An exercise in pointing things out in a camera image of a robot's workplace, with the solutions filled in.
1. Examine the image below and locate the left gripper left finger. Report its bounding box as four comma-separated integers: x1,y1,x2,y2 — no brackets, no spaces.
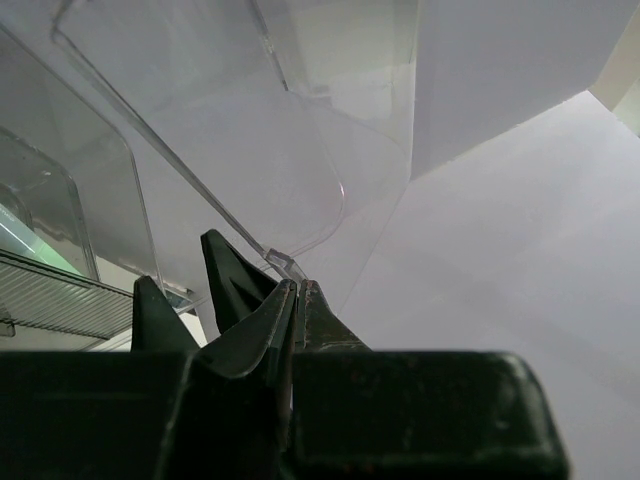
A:
196,280,295,385

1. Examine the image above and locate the clear plastic drawer organizer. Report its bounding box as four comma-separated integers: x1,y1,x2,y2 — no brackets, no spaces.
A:
1,1,423,339

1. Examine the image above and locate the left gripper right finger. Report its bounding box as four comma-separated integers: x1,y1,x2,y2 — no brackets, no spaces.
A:
297,280,370,353

